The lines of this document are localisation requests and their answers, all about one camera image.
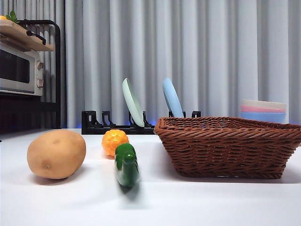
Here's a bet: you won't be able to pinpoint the yellow corn cob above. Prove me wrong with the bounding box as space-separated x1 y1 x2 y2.
102 130 130 160

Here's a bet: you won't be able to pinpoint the green cucumber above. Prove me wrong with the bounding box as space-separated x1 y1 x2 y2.
114 143 141 188

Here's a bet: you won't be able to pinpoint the brown wicker basket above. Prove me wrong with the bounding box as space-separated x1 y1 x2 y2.
154 116 301 179

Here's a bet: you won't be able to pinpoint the brown potato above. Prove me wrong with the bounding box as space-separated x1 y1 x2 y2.
26 129 87 180

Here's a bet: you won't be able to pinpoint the pale green plate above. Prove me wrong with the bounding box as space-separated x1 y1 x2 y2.
122 78 145 128

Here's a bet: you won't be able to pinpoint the pale blue plate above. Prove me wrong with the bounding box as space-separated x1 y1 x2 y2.
162 77 185 118

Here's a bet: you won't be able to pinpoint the black dish rack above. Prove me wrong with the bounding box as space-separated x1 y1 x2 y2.
81 110 202 135

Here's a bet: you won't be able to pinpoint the grey pleated curtain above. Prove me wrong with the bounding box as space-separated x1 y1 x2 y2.
0 0 301 129

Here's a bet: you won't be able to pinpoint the pink bowl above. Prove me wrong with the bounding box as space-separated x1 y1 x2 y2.
240 105 287 113

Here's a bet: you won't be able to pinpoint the blue bowl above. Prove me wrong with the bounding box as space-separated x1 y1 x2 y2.
240 112 287 124

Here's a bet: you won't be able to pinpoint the cream bowl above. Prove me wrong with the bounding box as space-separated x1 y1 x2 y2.
240 99 287 110

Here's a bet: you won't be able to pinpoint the silver toaster oven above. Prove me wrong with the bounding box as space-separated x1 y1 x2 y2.
0 43 45 97

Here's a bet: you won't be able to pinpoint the wooden board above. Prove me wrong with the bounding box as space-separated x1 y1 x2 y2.
0 18 55 52

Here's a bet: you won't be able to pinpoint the green leaves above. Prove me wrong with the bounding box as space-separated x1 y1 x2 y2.
6 10 20 24

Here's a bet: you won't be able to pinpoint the black metal shelf frame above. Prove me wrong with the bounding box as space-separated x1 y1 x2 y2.
17 20 63 129

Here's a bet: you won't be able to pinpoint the black metal handle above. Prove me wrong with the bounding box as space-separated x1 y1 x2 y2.
26 30 47 45

